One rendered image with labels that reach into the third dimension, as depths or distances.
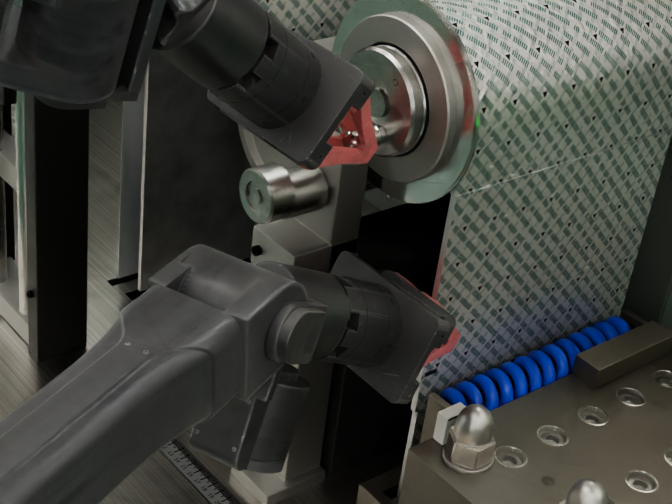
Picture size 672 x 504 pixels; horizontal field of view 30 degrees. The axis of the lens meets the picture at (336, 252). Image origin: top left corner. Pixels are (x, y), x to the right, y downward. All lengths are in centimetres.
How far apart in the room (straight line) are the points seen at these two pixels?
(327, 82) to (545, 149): 21
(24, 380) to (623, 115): 56
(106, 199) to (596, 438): 68
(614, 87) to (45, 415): 49
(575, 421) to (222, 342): 37
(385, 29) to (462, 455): 29
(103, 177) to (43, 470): 89
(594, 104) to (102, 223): 63
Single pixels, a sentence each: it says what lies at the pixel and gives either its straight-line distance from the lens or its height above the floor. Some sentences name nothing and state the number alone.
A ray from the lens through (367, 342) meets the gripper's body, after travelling 81.
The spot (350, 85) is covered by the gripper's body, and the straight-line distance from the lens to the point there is 74.
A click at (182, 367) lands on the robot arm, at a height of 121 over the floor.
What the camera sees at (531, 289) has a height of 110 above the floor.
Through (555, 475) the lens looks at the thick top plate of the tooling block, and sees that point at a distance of 90.
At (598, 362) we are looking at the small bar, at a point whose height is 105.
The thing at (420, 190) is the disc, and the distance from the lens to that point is 86.
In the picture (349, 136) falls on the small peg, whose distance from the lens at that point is 83.
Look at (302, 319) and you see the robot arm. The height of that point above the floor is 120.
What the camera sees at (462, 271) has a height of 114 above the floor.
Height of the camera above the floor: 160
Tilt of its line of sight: 31 degrees down
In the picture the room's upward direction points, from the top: 8 degrees clockwise
